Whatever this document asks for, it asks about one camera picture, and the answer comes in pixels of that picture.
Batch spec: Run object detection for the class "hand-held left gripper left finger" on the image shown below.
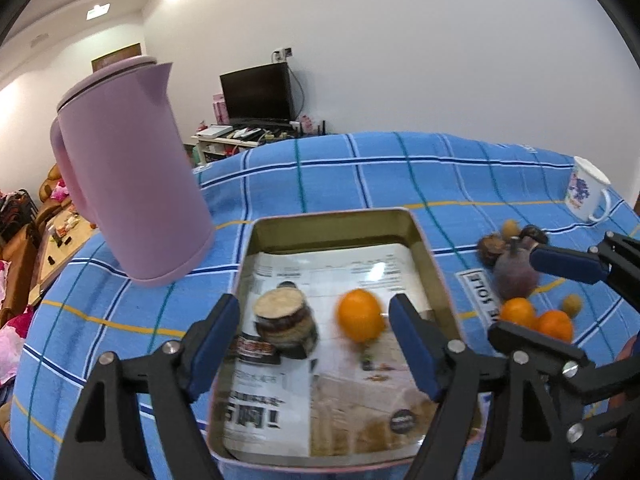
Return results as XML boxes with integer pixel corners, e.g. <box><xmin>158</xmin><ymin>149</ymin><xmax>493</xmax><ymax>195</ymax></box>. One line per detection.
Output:
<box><xmin>54</xmin><ymin>293</ymin><xmax>242</xmax><ymax>480</ymax></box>

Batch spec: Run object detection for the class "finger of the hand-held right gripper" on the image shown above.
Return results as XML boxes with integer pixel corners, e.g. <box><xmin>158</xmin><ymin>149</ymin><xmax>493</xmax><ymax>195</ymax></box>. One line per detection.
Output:
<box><xmin>488</xmin><ymin>322</ymin><xmax>640</xmax><ymax>453</ymax></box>
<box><xmin>530</xmin><ymin>232</ymin><xmax>640</xmax><ymax>311</ymax></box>

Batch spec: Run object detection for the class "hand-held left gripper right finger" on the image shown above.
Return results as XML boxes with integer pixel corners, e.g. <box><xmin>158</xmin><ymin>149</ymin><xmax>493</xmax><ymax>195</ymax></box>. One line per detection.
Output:
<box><xmin>389</xmin><ymin>293</ymin><xmax>572</xmax><ymax>480</ymax></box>

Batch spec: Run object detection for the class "purple round fruit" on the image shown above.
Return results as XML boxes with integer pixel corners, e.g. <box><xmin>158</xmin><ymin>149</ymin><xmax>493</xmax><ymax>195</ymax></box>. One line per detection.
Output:
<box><xmin>494</xmin><ymin>237</ymin><xmax>541</xmax><ymax>300</ymax></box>

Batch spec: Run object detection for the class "orange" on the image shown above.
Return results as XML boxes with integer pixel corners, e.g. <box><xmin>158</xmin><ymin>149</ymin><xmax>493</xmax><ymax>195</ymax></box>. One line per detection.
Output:
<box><xmin>537</xmin><ymin>310</ymin><xmax>575</xmax><ymax>343</ymax></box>
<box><xmin>336</xmin><ymin>289</ymin><xmax>387</xmax><ymax>345</ymax></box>
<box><xmin>499</xmin><ymin>298</ymin><xmax>537</xmax><ymax>328</ymax></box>

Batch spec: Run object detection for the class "brown water chestnut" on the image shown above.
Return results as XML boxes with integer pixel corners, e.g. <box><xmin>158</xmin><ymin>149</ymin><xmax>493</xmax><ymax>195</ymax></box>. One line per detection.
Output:
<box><xmin>477</xmin><ymin>234</ymin><xmax>508</xmax><ymax>263</ymax></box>

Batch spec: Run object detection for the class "rectangular metal tray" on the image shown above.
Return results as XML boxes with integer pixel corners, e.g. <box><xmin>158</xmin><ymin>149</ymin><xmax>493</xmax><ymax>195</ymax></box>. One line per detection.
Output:
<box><xmin>209</xmin><ymin>207</ymin><xmax>483</xmax><ymax>472</ymax></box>

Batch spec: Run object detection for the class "white printed mug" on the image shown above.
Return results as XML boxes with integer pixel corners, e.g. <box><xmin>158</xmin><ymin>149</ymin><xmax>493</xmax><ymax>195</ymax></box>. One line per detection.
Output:
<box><xmin>565</xmin><ymin>156</ymin><xmax>613</xmax><ymax>223</ymax></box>

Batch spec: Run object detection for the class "printed paper liner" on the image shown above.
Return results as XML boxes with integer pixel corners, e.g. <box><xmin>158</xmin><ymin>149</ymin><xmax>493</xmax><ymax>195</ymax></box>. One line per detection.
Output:
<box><xmin>222</xmin><ymin>243</ymin><xmax>436</xmax><ymax>458</ymax></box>

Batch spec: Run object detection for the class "blue plaid tablecloth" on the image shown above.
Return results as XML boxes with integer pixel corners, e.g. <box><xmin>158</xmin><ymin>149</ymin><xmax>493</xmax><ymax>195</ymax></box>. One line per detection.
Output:
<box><xmin>10</xmin><ymin>131</ymin><xmax>640</xmax><ymax>480</ymax></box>

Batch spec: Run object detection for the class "wooden coffee table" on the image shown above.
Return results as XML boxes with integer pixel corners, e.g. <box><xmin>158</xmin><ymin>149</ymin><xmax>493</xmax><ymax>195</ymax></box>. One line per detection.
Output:
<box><xmin>30</xmin><ymin>207</ymin><xmax>103</xmax><ymax>306</ymax></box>

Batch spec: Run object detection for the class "pink kettle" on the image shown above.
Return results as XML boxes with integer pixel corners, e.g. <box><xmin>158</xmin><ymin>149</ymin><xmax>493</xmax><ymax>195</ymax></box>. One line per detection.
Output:
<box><xmin>49</xmin><ymin>55</ymin><xmax>217</xmax><ymax>288</ymax></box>

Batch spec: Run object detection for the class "white television stand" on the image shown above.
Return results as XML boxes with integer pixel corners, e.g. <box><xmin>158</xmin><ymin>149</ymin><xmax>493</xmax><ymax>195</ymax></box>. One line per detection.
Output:
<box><xmin>191</xmin><ymin>127</ymin><xmax>301</xmax><ymax>166</ymax></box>

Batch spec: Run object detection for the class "pink cloth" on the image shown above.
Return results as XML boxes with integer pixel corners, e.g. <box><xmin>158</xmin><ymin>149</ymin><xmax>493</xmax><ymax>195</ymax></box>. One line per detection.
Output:
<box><xmin>0</xmin><ymin>305</ymin><xmax>36</xmax><ymax>386</ymax></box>

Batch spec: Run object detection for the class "orange leather sofa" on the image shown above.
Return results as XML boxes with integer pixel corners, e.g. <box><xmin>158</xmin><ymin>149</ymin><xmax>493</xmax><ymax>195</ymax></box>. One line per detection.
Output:
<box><xmin>37</xmin><ymin>164</ymin><xmax>68</xmax><ymax>206</ymax></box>

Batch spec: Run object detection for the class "black television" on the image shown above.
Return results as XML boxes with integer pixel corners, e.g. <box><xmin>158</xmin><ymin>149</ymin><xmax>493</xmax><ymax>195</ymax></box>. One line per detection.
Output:
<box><xmin>220</xmin><ymin>62</ymin><xmax>296</xmax><ymax>123</ymax></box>

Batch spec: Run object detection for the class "brown wooden door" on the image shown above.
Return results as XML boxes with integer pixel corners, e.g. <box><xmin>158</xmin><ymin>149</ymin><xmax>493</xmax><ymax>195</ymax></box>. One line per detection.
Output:
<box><xmin>91</xmin><ymin>44</ymin><xmax>141</xmax><ymax>73</ymax></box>

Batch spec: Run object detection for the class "black power cable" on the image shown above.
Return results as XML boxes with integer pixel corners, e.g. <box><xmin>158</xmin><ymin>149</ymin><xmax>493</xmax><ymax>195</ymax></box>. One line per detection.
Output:
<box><xmin>289</xmin><ymin>60</ymin><xmax>307</xmax><ymax>120</ymax></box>

